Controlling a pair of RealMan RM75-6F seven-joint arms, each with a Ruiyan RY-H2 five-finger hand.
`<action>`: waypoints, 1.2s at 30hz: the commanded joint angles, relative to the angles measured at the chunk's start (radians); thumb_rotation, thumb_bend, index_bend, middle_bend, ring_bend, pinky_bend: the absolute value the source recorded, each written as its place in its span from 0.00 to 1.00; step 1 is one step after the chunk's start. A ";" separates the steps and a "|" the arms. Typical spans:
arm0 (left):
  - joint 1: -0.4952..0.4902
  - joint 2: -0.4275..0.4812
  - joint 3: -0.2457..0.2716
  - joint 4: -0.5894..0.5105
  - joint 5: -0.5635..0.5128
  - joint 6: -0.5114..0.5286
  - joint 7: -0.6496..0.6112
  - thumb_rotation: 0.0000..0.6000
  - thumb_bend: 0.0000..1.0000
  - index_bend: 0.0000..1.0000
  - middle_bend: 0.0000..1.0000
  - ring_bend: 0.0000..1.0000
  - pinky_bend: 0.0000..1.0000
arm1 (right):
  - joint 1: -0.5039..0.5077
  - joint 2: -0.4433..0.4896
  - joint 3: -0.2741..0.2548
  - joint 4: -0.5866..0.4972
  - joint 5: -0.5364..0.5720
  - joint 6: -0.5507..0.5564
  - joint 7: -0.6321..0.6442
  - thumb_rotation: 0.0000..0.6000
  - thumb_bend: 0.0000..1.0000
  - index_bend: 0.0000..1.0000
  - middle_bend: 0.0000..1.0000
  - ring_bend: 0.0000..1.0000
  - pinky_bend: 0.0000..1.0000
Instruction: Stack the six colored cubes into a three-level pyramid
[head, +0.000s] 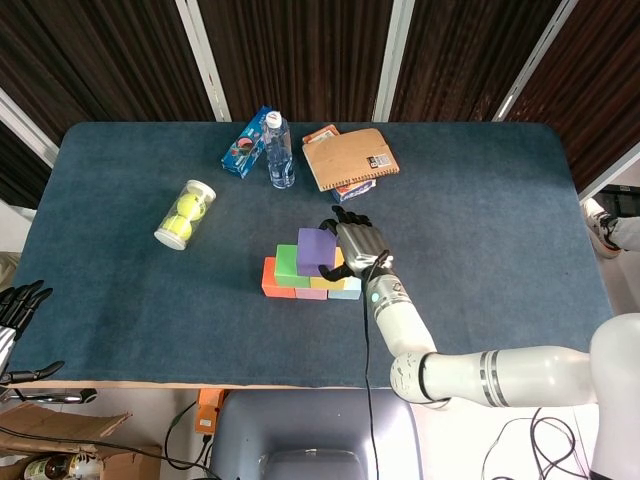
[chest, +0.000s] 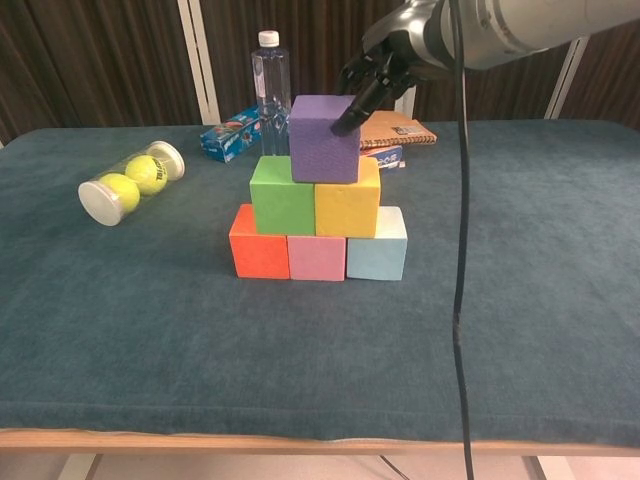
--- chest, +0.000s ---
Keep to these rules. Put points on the blue felt table cloth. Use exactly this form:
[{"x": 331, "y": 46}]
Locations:
[{"x": 350, "y": 360}]

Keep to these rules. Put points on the green foam cube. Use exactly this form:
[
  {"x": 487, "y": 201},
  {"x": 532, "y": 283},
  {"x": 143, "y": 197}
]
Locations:
[{"x": 280, "y": 205}]

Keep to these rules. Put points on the clear plastic water bottle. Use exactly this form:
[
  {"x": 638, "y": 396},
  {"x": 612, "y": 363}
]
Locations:
[{"x": 272, "y": 100}]

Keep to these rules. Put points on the clear tennis ball tube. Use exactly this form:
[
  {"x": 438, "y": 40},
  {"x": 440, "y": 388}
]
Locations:
[{"x": 100, "y": 202}]

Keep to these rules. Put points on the blue cookie box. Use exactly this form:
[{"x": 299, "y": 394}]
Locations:
[{"x": 230, "y": 137}]

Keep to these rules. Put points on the yellow foam cube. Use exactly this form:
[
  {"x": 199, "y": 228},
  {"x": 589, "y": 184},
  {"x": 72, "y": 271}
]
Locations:
[{"x": 345, "y": 207}]

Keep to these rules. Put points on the blue white card box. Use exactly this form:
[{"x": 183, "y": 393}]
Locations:
[{"x": 390, "y": 157}]

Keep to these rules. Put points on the purple foam cube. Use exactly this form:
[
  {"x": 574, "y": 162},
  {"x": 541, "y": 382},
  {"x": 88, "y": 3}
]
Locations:
[{"x": 322, "y": 145}]

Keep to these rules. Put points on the red foam cube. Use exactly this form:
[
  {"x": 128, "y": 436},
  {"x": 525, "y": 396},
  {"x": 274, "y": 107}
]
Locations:
[{"x": 257, "y": 255}]

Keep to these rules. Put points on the yellow tennis ball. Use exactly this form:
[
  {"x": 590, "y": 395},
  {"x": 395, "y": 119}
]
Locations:
[
  {"x": 146, "y": 171},
  {"x": 120, "y": 190}
]

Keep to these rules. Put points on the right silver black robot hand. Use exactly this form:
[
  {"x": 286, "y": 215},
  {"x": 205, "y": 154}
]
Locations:
[{"x": 395, "y": 45}]

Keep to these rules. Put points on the pink foam cube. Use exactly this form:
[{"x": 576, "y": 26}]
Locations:
[{"x": 317, "y": 257}]

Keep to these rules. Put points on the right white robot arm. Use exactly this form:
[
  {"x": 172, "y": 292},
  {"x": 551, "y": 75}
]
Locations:
[{"x": 510, "y": 30}]

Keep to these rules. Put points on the light blue foam cube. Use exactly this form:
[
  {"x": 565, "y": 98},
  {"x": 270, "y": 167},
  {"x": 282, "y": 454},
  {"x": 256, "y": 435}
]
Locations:
[{"x": 377, "y": 252}]

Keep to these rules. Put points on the brown cardboard package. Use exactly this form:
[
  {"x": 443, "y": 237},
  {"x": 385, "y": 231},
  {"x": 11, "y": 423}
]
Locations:
[{"x": 400, "y": 130}]

